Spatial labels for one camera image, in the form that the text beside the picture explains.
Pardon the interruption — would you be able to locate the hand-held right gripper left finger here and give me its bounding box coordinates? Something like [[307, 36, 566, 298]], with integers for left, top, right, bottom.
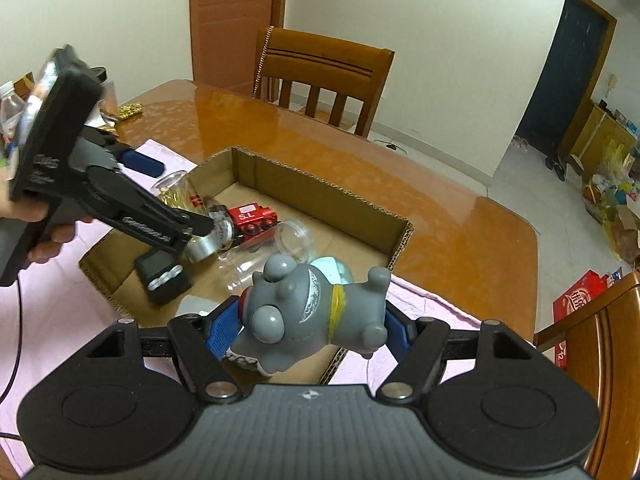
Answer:
[[85, 296, 251, 402]]

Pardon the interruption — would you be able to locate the dark blue door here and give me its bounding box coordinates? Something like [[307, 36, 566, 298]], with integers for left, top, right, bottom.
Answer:
[[515, 0, 618, 161]]

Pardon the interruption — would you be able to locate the grey rubber animal toy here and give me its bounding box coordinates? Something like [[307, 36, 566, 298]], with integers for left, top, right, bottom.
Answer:
[[232, 252, 393, 378]]

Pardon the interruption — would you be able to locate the person's left hand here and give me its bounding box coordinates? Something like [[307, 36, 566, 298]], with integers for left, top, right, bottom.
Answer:
[[0, 195, 96, 265]]

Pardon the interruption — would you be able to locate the clear plastic bottle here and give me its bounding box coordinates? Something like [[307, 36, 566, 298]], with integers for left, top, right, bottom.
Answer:
[[0, 82, 28, 148]]

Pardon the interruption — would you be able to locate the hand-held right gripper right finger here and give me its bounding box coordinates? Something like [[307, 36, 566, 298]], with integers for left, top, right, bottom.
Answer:
[[375, 302, 543, 403]]

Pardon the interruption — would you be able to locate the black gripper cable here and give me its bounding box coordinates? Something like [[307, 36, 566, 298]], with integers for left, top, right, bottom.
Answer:
[[0, 275, 26, 441]]

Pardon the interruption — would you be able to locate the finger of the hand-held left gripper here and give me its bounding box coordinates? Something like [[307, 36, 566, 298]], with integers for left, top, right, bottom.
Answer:
[[107, 170, 216, 256], [97, 130, 166, 177]]

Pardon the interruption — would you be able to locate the pink cloth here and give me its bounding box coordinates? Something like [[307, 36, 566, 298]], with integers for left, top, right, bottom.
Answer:
[[0, 139, 536, 480]]

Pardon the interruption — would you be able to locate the small shiny clear jar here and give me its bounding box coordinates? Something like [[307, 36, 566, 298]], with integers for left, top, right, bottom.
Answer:
[[185, 202, 238, 265]]

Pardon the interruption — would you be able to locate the wooden chair with slatted back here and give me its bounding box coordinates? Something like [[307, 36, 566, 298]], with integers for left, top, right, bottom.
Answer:
[[252, 26, 396, 138]]

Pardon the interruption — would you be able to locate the brown wooden door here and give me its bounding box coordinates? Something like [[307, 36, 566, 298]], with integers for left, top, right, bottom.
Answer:
[[189, 0, 291, 98]]

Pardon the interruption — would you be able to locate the black rectangular gadget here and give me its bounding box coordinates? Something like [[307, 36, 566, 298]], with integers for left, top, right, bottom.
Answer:
[[134, 252, 193, 307]]

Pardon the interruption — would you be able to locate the red toy train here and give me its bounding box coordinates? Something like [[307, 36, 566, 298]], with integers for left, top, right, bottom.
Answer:
[[227, 203, 278, 251]]

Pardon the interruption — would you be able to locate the pile of yellow plastic bags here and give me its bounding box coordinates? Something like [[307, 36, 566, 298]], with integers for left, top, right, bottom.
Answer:
[[584, 139, 640, 261]]

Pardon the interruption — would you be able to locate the wooden cabinet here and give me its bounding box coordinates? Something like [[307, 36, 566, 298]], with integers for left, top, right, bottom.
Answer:
[[557, 100, 640, 196]]

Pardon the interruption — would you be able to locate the cardboard box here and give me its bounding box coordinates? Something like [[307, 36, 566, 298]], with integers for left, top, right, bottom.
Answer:
[[77, 145, 416, 386]]

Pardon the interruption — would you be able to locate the clear jar with yellow contents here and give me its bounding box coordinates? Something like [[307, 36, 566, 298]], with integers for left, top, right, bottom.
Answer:
[[151, 170, 206, 211]]

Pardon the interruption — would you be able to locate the red gift box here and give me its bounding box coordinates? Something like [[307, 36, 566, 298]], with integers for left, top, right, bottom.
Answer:
[[551, 270, 627, 362]]

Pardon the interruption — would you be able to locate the clear plastic jar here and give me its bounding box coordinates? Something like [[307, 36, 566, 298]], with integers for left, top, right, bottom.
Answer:
[[220, 217, 318, 291]]

